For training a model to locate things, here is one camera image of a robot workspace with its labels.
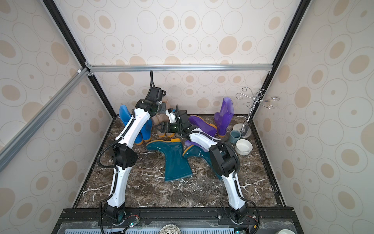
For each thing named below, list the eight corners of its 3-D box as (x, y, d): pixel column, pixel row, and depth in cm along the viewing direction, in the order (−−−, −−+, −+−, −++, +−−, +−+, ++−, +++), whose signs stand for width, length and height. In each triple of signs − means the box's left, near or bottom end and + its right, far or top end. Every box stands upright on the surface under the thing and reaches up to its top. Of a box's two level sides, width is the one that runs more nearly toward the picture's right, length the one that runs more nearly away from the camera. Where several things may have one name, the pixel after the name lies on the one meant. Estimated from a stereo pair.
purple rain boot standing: (216, 139, 107) (223, 114, 87) (214, 121, 118) (219, 95, 98) (227, 139, 107) (236, 114, 87) (224, 121, 118) (231, 95, 98)
